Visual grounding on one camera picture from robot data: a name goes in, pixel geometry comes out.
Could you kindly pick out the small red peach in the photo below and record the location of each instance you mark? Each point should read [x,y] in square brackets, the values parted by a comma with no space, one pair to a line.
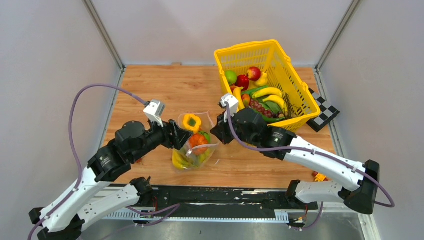
[246,99]

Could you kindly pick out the checkerboard calibration board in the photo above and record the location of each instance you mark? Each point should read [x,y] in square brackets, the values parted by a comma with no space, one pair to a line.
[327,113]

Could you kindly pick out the green cucumber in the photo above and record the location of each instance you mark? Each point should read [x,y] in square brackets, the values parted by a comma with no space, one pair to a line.
[254,90]

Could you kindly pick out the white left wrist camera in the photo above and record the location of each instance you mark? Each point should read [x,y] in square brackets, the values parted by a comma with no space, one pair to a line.
[154,110]

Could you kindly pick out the purple grapes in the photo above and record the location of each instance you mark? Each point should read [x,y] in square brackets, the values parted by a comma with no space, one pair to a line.
[260,108]

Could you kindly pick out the yellow orange toy block car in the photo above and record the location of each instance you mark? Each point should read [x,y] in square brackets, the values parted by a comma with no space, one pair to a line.
[318,177]

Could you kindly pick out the small orange pumpkin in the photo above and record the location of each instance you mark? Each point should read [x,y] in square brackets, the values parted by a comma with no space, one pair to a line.
[197,140]

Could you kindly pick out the yellow banana bunch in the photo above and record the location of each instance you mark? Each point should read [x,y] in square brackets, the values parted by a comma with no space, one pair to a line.
[184,162]

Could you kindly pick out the green apple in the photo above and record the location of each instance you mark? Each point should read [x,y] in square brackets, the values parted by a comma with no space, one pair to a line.
[231,77]

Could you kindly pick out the small watermelon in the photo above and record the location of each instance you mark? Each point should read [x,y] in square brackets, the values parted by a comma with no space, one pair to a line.
[206,136]

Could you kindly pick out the yellow bell pepper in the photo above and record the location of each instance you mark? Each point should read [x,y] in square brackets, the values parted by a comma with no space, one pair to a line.
[192,122]

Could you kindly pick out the yellow plastic basket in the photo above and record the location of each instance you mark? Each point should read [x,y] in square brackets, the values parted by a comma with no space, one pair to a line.
[269,56]

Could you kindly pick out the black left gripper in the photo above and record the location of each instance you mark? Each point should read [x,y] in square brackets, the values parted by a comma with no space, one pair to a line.
[180,135]

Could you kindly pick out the yellow pear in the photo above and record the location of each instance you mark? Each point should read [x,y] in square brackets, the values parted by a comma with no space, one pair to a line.
[262,81]

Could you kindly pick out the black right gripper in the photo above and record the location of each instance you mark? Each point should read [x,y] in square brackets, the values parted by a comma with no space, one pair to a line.
[221,132]

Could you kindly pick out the red apple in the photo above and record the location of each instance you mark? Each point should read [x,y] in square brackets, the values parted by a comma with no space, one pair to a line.
[242,81]
[254,73]

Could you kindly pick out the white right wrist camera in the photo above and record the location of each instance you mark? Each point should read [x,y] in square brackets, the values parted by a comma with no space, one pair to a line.
[230,104]

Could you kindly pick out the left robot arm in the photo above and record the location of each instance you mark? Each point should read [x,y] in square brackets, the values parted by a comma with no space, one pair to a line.
[72,213]

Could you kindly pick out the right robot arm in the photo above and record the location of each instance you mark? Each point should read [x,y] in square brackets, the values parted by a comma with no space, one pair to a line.
[353,183]

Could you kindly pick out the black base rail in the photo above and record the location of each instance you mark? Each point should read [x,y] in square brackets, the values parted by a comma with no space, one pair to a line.
[224,202]

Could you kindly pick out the clear zip top bag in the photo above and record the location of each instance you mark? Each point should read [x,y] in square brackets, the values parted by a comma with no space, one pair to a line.
[200,146]

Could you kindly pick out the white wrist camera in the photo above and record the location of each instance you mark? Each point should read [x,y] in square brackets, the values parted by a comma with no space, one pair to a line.
[154,110]
[230,104]

